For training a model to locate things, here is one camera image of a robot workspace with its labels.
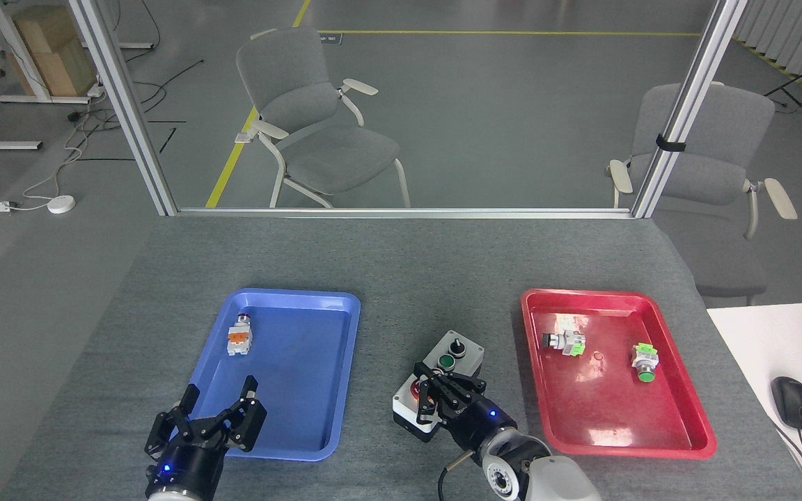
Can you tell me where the grey felt table cloth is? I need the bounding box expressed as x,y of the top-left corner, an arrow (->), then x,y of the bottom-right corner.
0,216 -> 802,501

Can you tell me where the white side table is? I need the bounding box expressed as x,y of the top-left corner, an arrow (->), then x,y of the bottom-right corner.
706,301 -> 802,501

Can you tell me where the silver aluminium crossbar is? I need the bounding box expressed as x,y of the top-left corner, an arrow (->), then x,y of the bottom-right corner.
175,207 -> 635,220

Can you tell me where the black-headed switch with green block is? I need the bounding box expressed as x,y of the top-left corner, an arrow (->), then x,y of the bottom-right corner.
541,329 -> 587,357

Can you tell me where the grey control box with buttons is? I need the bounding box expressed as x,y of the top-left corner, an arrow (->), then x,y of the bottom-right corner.
393,330 -> 485,444

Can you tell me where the black floor cable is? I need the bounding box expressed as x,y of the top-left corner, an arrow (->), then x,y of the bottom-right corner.
67,0 -> 207,140

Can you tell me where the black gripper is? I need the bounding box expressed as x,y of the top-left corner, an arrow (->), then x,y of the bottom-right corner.
145,376 -> 267,498
411,362 -> 519,453

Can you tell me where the grey chair with white armrests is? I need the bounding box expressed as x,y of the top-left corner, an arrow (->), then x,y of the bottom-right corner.
607,82 -> 799,241

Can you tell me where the grey chair with white frame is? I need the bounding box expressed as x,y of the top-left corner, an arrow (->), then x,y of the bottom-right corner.
235,28 -> 412,209

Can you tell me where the blue plastic tray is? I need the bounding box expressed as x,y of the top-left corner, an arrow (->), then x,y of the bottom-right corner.
189,288 -> 361,462

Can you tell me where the brown cardboard box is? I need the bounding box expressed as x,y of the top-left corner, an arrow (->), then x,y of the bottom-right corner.
8,6 -> 99,97

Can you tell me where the black computer mouse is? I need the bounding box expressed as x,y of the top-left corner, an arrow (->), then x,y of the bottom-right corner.
771,376 -> 802,431

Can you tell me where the silver aluminium post with strap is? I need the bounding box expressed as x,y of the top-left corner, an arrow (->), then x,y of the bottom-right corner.
631,0 -> 750,218

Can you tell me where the green push button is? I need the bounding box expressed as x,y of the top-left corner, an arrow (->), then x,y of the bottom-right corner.
631,342 -> 660,383

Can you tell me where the white floor cable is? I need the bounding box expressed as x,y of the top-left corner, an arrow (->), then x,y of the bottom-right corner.
22,90 -> 106,204

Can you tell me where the white pleated curtain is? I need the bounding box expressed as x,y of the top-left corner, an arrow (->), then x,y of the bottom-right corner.
732,0 -> 802,116

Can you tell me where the red plastic tray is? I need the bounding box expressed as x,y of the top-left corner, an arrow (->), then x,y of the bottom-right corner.
520,288 -> 716,460

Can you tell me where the orange and white push-button switch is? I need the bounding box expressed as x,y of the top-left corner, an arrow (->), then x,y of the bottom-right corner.
227,314 -> 253,356

